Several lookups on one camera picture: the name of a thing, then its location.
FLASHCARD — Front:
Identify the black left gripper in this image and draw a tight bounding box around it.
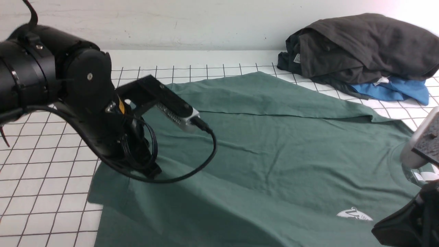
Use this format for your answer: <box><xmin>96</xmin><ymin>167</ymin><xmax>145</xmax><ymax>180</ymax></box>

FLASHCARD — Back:
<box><xmin>55</xmin><ymin>99</ymin><xmax>162</xmax><ymax>179</ymax></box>

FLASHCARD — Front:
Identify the green long-sleeve top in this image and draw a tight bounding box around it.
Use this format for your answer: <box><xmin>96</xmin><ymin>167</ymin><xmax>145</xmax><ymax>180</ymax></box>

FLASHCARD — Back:
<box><xmin>89</xmin><ymin>72</ymin><xmax>436</xmax><ymax>247</ymax></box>

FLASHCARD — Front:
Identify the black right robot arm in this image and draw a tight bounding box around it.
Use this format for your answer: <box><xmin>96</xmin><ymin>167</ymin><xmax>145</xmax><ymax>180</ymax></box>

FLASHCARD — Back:
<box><xmin>371</xmin><ymin>180</ymin><xmax>439</xmax><ymax>247</ymax></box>

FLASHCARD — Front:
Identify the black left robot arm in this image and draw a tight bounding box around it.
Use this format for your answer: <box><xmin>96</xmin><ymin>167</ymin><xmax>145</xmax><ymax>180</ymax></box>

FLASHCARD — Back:
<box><xmin>1</xmin><ymin>24</ymin><xmax>161</xmax><ymax>179</ymax></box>

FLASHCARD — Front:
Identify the white grid-pattern table cloth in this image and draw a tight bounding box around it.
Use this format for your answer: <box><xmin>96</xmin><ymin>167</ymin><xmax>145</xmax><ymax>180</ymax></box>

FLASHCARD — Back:
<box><xmin>1</xmin><ymin>50</ymin><xmax>438</xmax><ymax>247</ymax></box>

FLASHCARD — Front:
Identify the dark grey crumpled garment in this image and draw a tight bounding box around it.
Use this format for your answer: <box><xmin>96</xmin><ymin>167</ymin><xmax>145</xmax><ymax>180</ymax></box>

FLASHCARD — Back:
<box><xmin>276</xmin><ymin>13</ymin><xmax>439</xmax><ymax>99</ymax></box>

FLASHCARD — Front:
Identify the blue crumpled garment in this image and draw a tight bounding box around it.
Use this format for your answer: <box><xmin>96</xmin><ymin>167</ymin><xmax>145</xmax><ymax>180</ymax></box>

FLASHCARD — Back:
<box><xmin>350</xmin><ymin>77</ymin><xmax>429</xmax><ymax>105</ymax></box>

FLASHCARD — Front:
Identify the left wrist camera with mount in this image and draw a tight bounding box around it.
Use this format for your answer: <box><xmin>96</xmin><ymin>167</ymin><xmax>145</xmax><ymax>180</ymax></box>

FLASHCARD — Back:
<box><xmin>116</xmin><ymin>75</ymin><xmax>207</xmax><ymax>132</ymax></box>

